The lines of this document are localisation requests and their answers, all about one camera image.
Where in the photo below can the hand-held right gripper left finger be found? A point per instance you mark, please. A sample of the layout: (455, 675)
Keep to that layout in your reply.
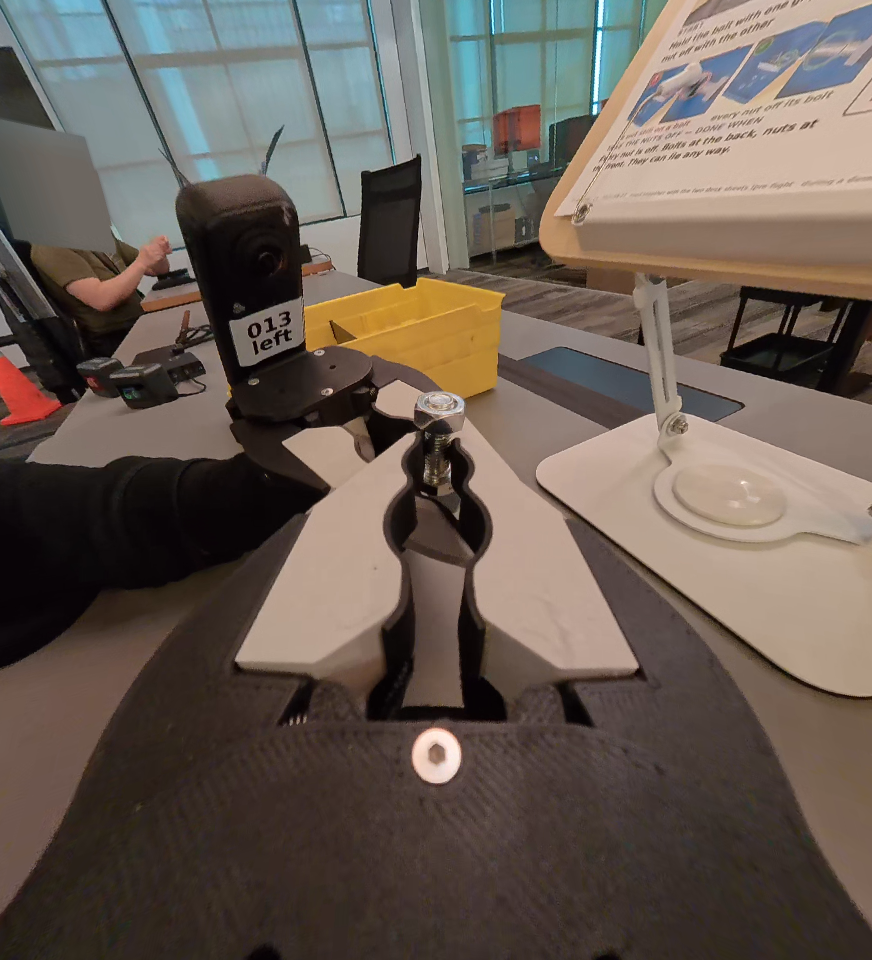
(331, 600)

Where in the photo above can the black office chair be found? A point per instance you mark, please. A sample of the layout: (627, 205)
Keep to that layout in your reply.
(391, 217)

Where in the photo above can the wooden-edged desk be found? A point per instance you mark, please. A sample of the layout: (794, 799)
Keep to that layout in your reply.
(173, 298)

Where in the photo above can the black hub box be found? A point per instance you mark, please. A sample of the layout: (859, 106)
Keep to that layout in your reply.
(181, 367)

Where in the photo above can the yellow plastic bin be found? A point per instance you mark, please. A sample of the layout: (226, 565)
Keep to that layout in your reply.
(443, 337)

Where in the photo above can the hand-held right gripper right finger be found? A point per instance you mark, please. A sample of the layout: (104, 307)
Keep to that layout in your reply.
(548, 600)

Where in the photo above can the person's left hand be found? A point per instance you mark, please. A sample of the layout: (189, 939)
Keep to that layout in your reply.
(248, 502)

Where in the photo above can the printed instruction sheet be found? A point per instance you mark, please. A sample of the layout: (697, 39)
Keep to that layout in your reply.
(743, 165)

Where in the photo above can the wooden stand board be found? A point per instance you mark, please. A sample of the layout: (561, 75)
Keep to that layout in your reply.
(780, 281)

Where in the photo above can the orange traffic cone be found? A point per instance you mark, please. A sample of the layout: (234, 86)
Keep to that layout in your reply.
(8, 382)

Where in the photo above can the orange 3D printer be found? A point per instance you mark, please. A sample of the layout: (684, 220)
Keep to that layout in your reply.
(517, 127)

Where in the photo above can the person's left forearm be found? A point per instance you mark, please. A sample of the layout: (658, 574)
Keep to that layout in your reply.
(46, 540)

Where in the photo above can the white metal document stand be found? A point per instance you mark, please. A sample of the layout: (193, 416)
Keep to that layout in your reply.
(630, 480)

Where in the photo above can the black battery case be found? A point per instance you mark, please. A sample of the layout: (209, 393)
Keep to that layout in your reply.
(98, 379)
(143, 390)

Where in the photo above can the silver hex nut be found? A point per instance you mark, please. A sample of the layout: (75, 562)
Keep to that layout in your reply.
(439, 412)

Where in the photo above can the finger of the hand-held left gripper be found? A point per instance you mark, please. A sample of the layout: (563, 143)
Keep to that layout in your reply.
(323, 457)
(398, 401)

